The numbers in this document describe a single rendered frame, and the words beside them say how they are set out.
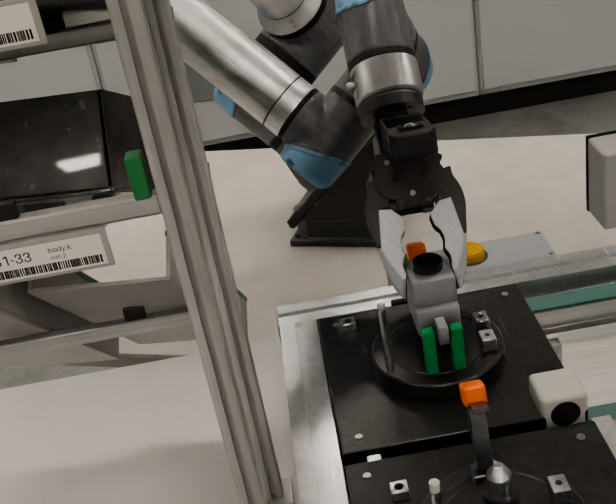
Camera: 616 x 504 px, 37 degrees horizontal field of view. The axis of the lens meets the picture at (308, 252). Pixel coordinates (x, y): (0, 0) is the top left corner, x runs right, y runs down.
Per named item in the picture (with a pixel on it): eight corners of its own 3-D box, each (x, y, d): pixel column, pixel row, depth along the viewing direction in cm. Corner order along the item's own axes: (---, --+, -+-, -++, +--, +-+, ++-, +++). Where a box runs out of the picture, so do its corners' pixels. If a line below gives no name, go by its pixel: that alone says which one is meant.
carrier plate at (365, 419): (320, 332, 109) (317, 318, 108) (517, 296, 109) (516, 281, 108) (344, 470, 88) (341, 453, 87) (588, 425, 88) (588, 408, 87)
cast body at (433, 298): (407, 305, 97) (400, 248, 94) (448, 297, 97) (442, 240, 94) (423, 349, 90) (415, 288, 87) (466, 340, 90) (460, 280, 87)
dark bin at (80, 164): (90, 199, 95) (81, 128, 94) (211, 186, 93) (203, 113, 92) (-54, 211, 67) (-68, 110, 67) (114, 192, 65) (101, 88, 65)
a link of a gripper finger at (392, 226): (404, 305, 97) (405, 221, 99) (408, 295, 91) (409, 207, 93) (375, 304, 97) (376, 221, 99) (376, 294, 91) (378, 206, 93)
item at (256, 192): (175, 164, 194) (172, 152, 193) (621, 146, 167) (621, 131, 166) (1, 365, 136) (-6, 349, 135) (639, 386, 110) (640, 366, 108)
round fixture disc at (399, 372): (364, 334, 104) (362, 320, 103) (486, 312, 104) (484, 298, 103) (384, 412, 91) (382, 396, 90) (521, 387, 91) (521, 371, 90)
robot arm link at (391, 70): (419, 47, 96) (343, 61, 96) (428, 87, 95) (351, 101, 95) (414, 76, 103) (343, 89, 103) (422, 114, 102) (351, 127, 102)
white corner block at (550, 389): (528, 405, 92) (527, 372, 90) (573, 396, 92) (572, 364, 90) (543, 435, 88) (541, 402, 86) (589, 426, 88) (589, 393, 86)
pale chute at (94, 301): (138, 344, 106) (138, 307, 107) (248, 335, 104) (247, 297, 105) (26, 293, 80) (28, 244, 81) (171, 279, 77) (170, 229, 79)
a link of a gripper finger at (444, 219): (479, 285, 97) (443, 208, 99) (487, 274, 91) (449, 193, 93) (452, 296, 97) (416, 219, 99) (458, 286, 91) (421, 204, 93)
